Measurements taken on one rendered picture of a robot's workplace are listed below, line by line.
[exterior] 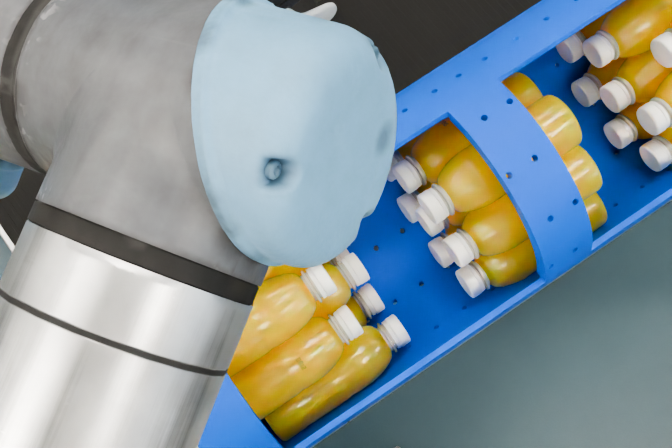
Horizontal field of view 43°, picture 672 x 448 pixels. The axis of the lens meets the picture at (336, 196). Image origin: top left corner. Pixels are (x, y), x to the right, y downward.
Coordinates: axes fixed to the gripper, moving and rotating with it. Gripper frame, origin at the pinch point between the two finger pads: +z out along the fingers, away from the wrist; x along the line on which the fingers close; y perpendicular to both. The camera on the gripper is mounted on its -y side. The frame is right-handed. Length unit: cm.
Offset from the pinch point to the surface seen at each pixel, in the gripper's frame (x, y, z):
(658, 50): -6, 30, 47
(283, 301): -9.5, -18.9, 28.8
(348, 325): -14.4, -16.2, 36.1
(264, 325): -10.6, -21.9, 28.1
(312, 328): -12.7, -19.4, 34.2
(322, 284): -9.8, -15.1, 31.5
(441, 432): -31, -41, 146
